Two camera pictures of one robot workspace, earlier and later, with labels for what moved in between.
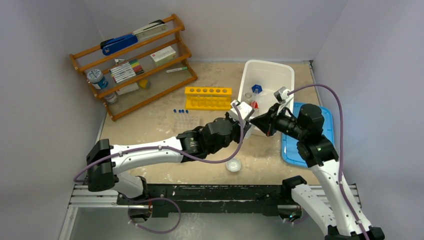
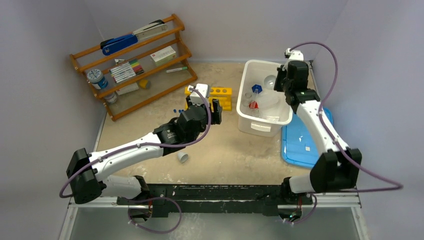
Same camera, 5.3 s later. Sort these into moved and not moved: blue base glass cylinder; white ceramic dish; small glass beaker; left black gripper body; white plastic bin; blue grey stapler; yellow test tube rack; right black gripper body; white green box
Moved: white ceramic dish; left black gripper body; right black gripper body
Not moved: white green box; white plastic bin; blue base glass cylinder; blue grey stapler; small glass beaker; yellow test tube rack
